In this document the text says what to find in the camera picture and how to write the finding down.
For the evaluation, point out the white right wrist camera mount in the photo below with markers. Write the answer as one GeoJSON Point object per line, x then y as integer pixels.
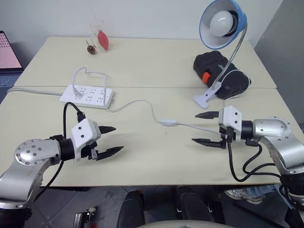
{"type": "Point", "coordinates": [231, 116]}

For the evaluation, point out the white sneaker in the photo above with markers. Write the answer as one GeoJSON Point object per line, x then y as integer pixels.
{"type": "Point", "coordinates": [242, 196]}

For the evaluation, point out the blue gooseneck clip desk lamp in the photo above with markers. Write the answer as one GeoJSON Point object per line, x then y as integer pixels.
{"type": "Point", "coordinates": [241, 17]}

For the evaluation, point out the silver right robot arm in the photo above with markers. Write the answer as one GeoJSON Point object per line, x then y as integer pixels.
{"type": "Point", "coordinates": [273, 130]}

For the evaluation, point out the dark rounded shape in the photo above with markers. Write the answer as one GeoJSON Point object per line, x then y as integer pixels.
{"type": "Point", "coordinates": [192, 204]}
{"type": "Point", "coordinates": [130, 209]}

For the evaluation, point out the black case with orange latch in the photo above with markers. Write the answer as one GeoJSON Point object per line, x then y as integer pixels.
{"type": "Point", "coordinates": [211, 64]}

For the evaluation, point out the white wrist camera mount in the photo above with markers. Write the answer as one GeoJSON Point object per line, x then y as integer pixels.
{"type": "Point", "coordinates": [83, 131]}
{"type": "Point", "coordinates": [231, 116]}

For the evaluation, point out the laptop with pink screen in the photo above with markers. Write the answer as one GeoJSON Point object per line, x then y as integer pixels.
{"type": "Point", "coordinates": [7, 52]}

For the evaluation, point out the white power strip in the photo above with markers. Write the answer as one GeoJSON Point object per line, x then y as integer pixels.
{"type": "Point", "coordinates": [92, 95]}

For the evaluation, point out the blue jeans leg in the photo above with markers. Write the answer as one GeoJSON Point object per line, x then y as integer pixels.
{"type": "Point", "coordinates": [263, 191]}

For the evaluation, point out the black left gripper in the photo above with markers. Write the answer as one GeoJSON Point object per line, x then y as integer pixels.
{"type": "Point", "coordinates": [91, 152]}

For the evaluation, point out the brown snail shell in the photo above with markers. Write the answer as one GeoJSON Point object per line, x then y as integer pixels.
{"type": "Point", "coordinates": [91, 49]}

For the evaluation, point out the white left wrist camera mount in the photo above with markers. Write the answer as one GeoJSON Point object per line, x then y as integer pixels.
{"type": "Point", "coordinates": [83, 131]}

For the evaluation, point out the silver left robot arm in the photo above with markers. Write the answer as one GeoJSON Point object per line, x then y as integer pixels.
{"type": "Point", "coordinates": [28, 152]}

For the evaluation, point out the clear glass beaker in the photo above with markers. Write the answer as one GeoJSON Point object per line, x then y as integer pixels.
{"type": "Point", "coordinates": [95, 26]}

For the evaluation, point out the metal bracket with white wheel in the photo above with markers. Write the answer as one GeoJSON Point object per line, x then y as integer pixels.
{"type": "Point", "coordinates": [83, 217]}

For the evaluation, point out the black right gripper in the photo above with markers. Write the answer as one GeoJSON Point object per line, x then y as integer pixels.
{"type": "Point", "coordinates": [226, 135]}

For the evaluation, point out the red rubber bulb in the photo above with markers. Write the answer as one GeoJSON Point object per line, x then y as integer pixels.
{"type": "Point", "coordinates": [103, 40]}

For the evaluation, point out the white round light bulb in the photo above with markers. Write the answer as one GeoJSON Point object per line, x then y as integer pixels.
{"type": "Point", "coordinates": [222, 22]}

